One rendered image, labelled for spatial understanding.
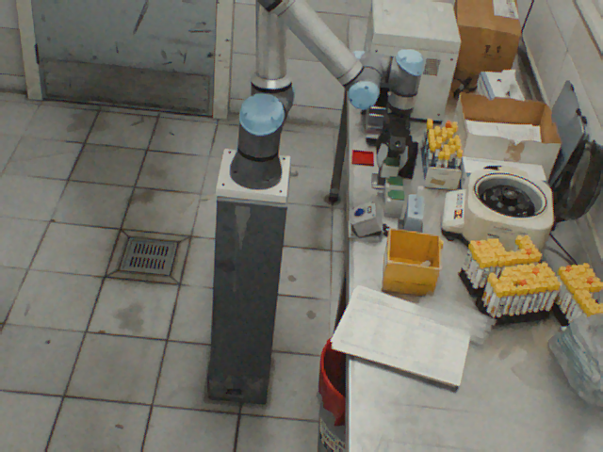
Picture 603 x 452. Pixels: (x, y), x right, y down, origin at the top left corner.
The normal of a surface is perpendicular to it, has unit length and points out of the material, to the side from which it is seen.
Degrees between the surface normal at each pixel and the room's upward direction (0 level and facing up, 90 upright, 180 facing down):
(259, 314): 90
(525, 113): 88
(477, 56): 90
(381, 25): 0
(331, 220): 0
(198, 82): 90
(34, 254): 0
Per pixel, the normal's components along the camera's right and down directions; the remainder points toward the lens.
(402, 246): -0.11, 0.62
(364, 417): 0.10, -0.77
